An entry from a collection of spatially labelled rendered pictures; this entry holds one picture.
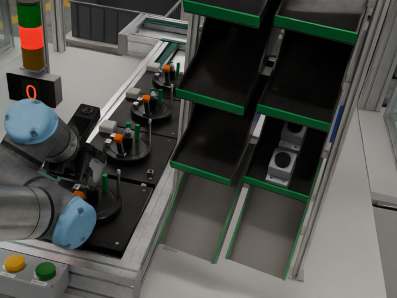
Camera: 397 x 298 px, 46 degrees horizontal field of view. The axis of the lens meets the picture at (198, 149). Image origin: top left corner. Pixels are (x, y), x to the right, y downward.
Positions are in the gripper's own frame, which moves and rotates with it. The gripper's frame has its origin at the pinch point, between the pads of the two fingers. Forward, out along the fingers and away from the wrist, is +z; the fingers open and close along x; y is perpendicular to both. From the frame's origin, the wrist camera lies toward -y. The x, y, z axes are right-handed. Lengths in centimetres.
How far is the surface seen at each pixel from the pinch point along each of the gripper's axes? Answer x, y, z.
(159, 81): -3, -44, 55
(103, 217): 4.7, 11.9, 5.2
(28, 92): -19.7, -12.8, -1.0
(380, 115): 85, -60, 87
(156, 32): -24, -90, 106
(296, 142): 43.9, -9.5, -12.8
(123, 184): 4.1, 1.6, 17.1
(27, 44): -18.6, -21.1, -10.0
